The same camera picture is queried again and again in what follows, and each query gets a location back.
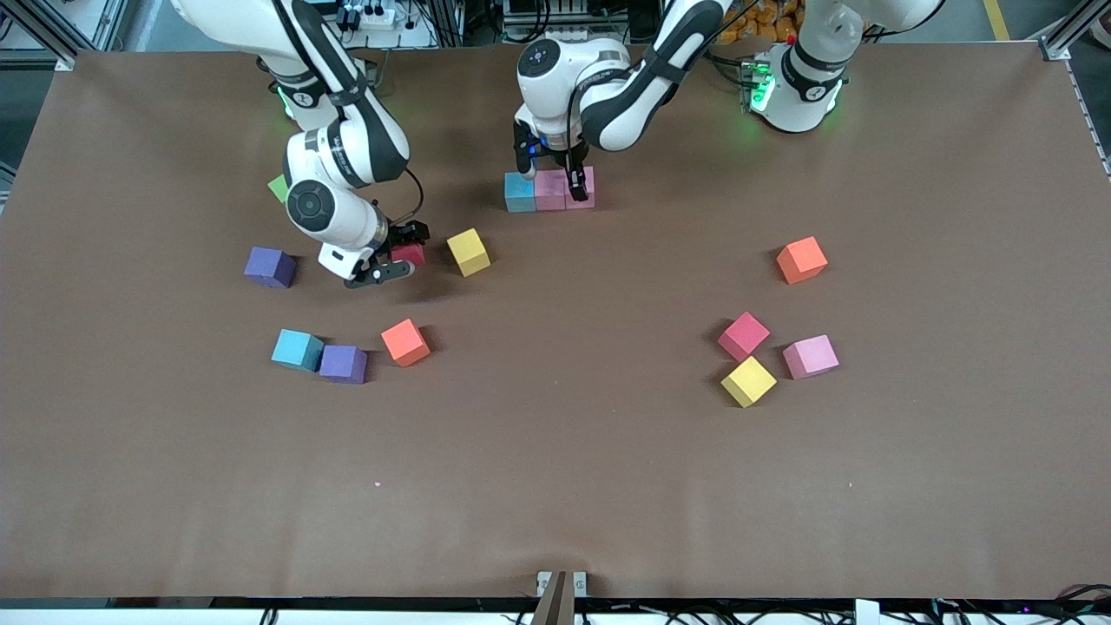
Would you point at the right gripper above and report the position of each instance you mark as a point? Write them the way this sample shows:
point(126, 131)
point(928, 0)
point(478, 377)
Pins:
point(403, 234)

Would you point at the pink foam cube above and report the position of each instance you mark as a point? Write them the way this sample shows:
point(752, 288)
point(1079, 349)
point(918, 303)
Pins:
point(811, 357)
point(591, 187)
point(550, 191)

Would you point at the red foam cube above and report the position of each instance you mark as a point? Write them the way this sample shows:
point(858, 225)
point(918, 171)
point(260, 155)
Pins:
point(744, 334)
point(412, 254)

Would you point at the blue foam cube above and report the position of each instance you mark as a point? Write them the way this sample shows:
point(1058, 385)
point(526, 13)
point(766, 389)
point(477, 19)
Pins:
point(297, 350)
point(519, 193)

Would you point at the yellow foam cube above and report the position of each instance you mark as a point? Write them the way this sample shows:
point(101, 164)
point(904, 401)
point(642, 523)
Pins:
point(748, 381)
point(469, 252)

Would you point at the purple foam cube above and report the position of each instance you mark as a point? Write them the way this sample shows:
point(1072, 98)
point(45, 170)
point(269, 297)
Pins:
point(270, 266)
point(343, 364)

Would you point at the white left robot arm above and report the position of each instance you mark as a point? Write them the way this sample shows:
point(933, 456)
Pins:
point(555, 95)

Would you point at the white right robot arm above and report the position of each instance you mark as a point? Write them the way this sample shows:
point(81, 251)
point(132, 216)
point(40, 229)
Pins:
point(217, 17)

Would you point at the orange foam cube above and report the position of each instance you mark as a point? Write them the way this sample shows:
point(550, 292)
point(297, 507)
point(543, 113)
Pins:
point(405, 342)
point(801, 259)

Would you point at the green foam cube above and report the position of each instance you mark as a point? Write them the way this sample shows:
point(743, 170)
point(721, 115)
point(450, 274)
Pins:
point(276, 188)

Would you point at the black equipment rack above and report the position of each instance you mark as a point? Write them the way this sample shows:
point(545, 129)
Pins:
point(564, 17)

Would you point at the white power strip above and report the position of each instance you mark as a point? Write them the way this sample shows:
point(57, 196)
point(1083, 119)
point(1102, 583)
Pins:
point(371, 16)

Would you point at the bag of orange snacks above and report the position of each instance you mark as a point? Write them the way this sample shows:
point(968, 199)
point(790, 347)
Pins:
point(764, 22)

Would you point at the brown paper table cover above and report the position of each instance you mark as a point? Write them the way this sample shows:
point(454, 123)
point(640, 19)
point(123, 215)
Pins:
point(555, 451)

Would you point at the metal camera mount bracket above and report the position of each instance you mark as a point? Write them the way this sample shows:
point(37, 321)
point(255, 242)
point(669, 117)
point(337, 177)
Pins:
point(562, 595)

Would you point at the aluminium frame profile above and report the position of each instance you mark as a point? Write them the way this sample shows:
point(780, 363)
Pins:
point(39, 30)
point(1072, 30)

